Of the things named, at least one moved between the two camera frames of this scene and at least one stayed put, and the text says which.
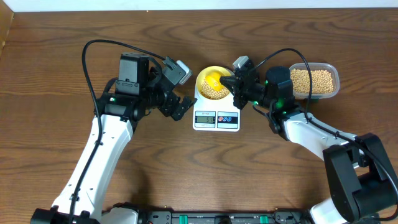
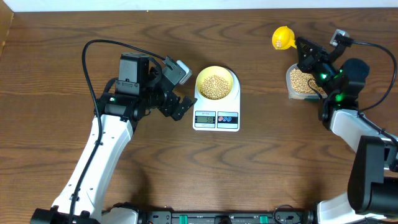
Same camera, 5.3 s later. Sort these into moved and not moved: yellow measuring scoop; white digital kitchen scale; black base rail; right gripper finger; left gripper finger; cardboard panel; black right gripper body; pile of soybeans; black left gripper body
Moved: black right gripper body; yellow measuring scoop; right gripper finger
Not moved: white digital kitchen scale; black left gripper body; black base rail; pile of soybeans; cardboard panel; left gripper finger
